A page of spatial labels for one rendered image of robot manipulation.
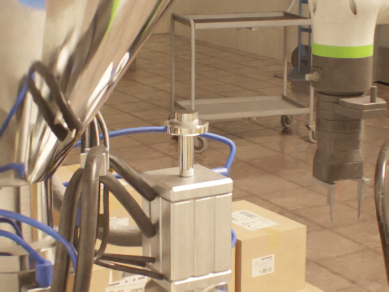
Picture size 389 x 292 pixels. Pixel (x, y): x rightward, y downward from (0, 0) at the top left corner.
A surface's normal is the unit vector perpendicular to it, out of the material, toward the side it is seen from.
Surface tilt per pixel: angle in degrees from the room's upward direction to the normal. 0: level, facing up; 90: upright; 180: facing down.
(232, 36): 90
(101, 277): 90
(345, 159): 87
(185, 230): 90
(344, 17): 102
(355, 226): 0
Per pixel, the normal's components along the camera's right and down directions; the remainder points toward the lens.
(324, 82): -0.62, 0.18
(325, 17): -0.64, 0.38
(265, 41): -0.87, 0.12
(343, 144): 0.43, 0.36
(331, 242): 0.00, -0.97
